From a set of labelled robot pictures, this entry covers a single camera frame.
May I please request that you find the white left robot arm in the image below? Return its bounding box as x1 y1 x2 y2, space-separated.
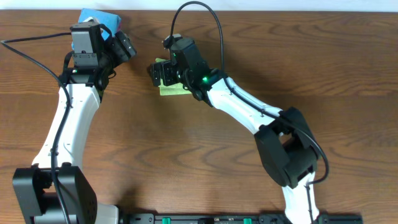
12 21 136 224

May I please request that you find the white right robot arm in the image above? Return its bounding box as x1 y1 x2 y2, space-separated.
149 34 322 223

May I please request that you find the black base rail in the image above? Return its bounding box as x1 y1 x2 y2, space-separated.
118 213 364 224

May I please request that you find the blue folded cloth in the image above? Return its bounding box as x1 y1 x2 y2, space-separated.
70 9 121 54

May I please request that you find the green microfiber cloth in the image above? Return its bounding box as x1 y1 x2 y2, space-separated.
152 58 191 96

